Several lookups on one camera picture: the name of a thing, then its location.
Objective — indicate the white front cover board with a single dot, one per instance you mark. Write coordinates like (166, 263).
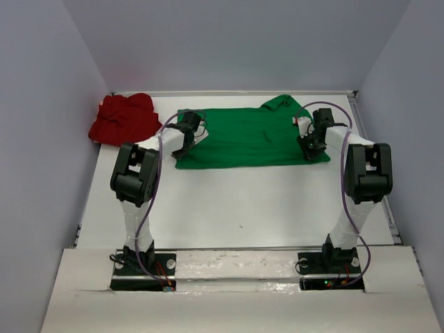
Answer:
(240, 291)

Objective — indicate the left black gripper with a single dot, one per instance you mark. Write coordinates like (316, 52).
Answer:
(178, 154)

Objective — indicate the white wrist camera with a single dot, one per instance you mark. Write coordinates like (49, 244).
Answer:
(200, 134)
(305, 125)

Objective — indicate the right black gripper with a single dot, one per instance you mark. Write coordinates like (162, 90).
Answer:
(310, 155)

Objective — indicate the green t-shirt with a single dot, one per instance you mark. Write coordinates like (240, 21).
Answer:
(250, 137)

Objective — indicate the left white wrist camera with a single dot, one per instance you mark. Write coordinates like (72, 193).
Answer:
(200, 134)

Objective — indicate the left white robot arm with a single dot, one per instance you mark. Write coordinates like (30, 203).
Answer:
(136, 178)

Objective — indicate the red t-shirt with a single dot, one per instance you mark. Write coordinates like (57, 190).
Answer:
(122, 119)

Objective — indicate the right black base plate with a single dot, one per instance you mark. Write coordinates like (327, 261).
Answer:
(316, 274)

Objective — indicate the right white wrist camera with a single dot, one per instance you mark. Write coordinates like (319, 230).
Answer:
(305, 125)

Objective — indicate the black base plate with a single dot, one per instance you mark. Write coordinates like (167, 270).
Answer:
(316, 274)
(127, 275)

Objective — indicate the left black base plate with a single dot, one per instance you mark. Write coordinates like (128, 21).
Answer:
(127, 275)

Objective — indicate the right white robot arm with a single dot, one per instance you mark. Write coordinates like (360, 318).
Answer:
(366, 177)

